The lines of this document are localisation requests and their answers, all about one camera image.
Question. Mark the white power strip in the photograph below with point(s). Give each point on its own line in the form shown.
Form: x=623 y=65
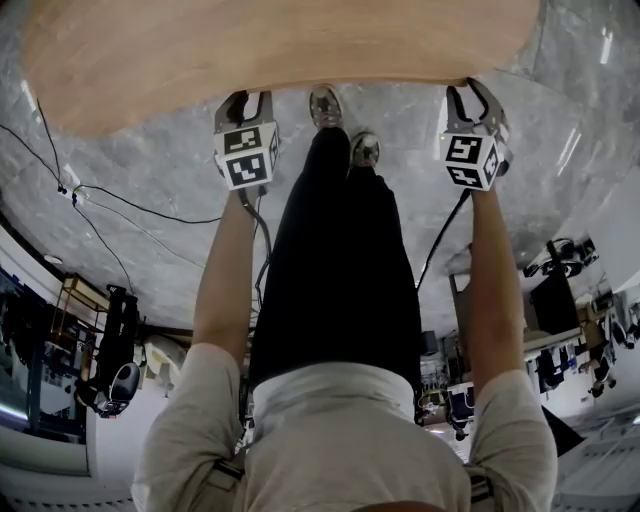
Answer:
x=70 y=192

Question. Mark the person's grey shirt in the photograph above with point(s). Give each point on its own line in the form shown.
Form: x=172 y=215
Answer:
x=350 y=440

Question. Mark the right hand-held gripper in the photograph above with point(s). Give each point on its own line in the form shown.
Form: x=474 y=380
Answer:
x=472 y=160

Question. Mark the person's right shoe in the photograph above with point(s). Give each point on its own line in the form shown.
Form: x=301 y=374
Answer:
x=364 y=149

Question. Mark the person's left shoe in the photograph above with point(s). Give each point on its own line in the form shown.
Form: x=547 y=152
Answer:
x=325 y=106

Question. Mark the person's right forearm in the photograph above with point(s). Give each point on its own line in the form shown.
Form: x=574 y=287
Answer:
x=495 y=290

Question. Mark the person's shoe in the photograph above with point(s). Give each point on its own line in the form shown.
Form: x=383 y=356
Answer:
x=325 y=106
x=364 y=149

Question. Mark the black wheeled device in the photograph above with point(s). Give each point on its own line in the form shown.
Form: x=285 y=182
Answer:
x=560 y=260

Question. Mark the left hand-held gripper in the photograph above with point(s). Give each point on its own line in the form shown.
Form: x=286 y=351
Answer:
x=247 y=160

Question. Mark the yellow metal shelf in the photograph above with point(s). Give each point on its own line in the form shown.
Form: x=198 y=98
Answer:
x=82 y=295

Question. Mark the person's left forearm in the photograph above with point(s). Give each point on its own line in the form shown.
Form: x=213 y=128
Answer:
x=225 y=280

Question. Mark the wooden coffee table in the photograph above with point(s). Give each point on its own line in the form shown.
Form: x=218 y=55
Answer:
x=250 y=45

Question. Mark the person's black trousers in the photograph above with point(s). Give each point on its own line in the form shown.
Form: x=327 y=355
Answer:
x=340 y=280

